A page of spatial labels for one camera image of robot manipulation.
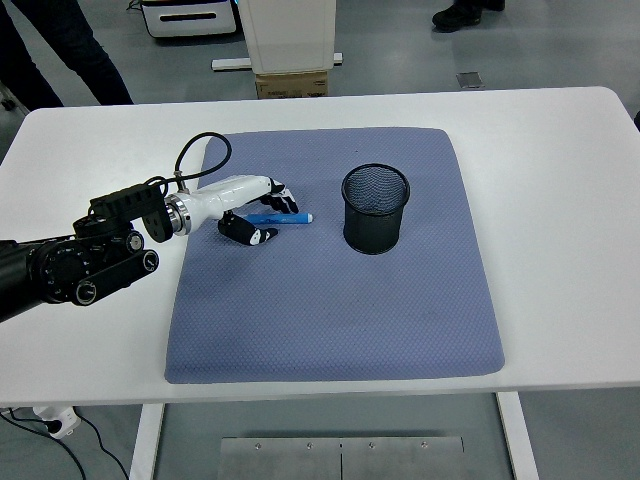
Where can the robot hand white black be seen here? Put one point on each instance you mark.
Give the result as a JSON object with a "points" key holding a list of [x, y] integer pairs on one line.
{"points": [[225, 195]]}

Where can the blue marker pen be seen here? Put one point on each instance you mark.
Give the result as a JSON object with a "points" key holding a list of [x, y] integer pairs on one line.
{"points": [[290, 218]]}

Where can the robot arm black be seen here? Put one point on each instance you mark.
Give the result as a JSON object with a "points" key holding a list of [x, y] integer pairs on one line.
{"points": [[60, 265]]}

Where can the black mesh pen holder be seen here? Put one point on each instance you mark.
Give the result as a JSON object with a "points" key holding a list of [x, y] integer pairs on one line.
{"points": [[372, 227]]}

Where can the brown cardboard box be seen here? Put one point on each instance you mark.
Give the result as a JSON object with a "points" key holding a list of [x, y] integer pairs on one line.
{"points": [[290, 86]]}

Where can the white base bar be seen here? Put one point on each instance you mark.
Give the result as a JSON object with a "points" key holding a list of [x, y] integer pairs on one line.
{"points": [[230, 63]]}

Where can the blue-grey textured mat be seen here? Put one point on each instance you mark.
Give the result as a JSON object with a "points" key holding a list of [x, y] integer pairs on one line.
{"points": [[325, 310]]}

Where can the white appliance with black slot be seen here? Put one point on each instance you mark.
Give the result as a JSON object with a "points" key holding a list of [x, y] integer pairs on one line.
{"points": [[190, 20]]}

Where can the person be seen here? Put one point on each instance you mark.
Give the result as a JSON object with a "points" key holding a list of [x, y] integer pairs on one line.
{"points": [[75, 55]]}

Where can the chair caster wheel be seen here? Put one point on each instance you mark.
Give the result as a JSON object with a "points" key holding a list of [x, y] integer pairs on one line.
{"points": [[7, 104]]}

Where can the white table leg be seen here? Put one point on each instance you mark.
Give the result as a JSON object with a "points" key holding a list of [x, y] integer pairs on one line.
{"points": [[147, 440], [517, 440]]}

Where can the grey floor outlet plate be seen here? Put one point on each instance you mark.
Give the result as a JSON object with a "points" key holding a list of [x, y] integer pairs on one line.
{"points": [[470, 80]]}

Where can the grey metal plate with screws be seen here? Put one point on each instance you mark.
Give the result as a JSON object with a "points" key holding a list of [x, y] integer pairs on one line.
{"points": [[300, 460]]}

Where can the white power strip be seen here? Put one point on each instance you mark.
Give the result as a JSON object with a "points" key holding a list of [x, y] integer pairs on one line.
{"points": [[60, 422]]}

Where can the person's foot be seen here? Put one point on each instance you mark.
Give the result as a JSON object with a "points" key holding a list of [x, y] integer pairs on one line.
{"points": [[457, 17]]}

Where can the dark object at table edge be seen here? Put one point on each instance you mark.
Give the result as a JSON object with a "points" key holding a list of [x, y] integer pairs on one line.
{"points": [[637, 120]]}

